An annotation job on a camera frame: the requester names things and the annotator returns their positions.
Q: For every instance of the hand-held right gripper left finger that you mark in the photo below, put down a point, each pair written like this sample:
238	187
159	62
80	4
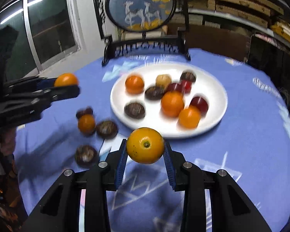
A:
120	169

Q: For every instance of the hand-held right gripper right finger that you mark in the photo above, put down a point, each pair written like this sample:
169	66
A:
170	171

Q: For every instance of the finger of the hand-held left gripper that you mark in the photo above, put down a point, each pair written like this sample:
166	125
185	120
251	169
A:
44	83
65	92

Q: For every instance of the yellow orange citrus fruit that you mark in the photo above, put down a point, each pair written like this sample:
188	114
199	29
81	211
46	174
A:
145	145

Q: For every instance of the red cherry tomato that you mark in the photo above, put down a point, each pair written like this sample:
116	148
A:
188	86

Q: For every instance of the white plate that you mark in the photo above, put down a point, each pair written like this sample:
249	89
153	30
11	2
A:
215	94

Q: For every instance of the tan round fruit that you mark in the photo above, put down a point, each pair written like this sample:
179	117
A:
163	80

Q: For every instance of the person's left hand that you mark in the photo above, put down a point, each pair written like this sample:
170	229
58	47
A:
8	141

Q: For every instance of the small dark brown jujube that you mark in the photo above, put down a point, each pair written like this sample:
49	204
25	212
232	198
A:
84	111

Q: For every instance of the window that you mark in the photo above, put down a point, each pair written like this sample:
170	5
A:
50	24

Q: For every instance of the blue printed tablecloth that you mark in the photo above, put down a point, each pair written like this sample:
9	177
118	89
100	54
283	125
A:
244	125

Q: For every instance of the round deer embroidery screen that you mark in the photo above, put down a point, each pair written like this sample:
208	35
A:
140	4

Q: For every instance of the round deer screen ornament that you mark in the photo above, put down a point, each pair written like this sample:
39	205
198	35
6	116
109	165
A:
183	41

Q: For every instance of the brown wooden board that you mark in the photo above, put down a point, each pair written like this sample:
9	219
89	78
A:
220	43

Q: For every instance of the large black panel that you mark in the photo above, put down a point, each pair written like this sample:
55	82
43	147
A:
268	58

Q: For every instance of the white metal shelving unit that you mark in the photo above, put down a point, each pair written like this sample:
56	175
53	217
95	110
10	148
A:
244	21

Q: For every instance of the stack of yellow flat boxes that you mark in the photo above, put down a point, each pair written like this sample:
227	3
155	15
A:
285	31

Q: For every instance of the stacks of tan woven boxes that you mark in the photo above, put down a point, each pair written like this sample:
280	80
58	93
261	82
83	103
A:
244	4

